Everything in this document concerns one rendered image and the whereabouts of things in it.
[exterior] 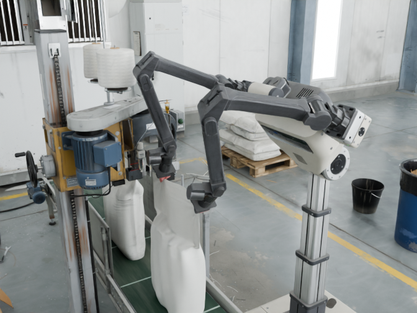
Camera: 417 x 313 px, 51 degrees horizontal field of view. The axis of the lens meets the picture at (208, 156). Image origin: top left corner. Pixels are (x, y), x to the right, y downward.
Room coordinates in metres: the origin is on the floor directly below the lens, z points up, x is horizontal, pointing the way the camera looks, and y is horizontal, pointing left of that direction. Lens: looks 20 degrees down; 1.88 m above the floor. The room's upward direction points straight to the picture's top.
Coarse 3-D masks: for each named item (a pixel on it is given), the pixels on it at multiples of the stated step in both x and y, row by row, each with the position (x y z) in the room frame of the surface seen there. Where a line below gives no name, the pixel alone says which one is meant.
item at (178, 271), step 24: (168, 192) 1.85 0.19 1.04; (168, 216) 1.87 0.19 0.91; (192, 216) 1.73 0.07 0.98; (168, 240) 1.81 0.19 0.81; (192, 240) 1.73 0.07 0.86; (168, 264) 1.77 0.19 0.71; (192, 264) 1.72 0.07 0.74; (168, 288) 1.78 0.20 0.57; (192, 288) 1.71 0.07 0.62; (168, 312) 1.81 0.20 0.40; (192, 312) 1.71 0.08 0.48
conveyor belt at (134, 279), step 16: (96, 192) 3.32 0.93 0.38; (96, 208) 3.02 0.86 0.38; (112, 240) 2.54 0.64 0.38; (112, 256) 2.35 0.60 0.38; (144, 256) 2.35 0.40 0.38; (128, 272) 2.18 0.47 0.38; (144, 272) 2.18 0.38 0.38; (128, 288) 2.03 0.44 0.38; (144, 288) 2.03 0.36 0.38; (144, 304) 1.89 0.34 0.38; (160, 304) 1.89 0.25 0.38; (208, 304) 1.89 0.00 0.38
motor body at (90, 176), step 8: (72, 136) 1.82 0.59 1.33; (80, 136) 1.80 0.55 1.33; (88, 136) 1.80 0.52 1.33; (96, 136) 1.80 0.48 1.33; (104, 136) 1.82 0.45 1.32; (80, 144) 1.79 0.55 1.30; (88, 144) 1.78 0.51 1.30; (80, 152) 1.79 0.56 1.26; (88, 152) 1.78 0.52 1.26; (80, 160) 1.78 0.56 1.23; (88, 160) 1.78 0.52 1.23; (80, 168) 1.80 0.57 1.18; (88, 168) 1.78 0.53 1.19; (96, 168) 1.79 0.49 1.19; (104, 168) 1.82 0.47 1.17; (80, 176) 1.79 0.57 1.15; (88, 176) 1.77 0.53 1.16; (96, 176) 1.78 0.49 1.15; (104, 176) 1.80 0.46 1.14; (80, 184) 1.79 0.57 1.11; (88, 184) 1.77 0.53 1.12; (96, 184) 1.78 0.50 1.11; (104, 184) 1.80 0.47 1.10
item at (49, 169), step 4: (40, 156) 1.96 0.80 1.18; (44, 156) 1.95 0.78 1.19; (48, 156) 1.95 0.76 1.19; (52, 156) 1.95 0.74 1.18; (40, 160) 1.97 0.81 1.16; (44, 160) 1.92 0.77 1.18; (48, 160) 1.92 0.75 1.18; (52, 160) 1.93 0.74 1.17; (40, 164) 1.99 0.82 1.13; (44, 164) 1.91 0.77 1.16; (48, 164) 1.92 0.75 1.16; (52, 164) 1.92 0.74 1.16; (44, 168) 1.92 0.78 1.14; (48, 168) 1.91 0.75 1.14; (52, 168) 1.92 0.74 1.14; (44, 172) 1.94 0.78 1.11; (48, 172) 1.91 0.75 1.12; (52, 172) 1.92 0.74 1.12; (44, 176) 1.94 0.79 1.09; (48, 176) 1.91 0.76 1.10; (52, 176) 1.94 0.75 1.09
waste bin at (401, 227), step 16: (416, 160) 3.37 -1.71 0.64; (400, 176) 3.22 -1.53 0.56; (416, 176) 3.00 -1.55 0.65; (400, 192) 3.19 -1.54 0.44; (416, 192) 3.01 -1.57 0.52; (400, 208) 3.15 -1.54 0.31; (416, 208) 3.01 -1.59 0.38; (400, 224) 3.12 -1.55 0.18; (416, 224) 3.00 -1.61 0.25; (400, 240) 3.10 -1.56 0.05; (416, 240) 2.99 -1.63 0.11
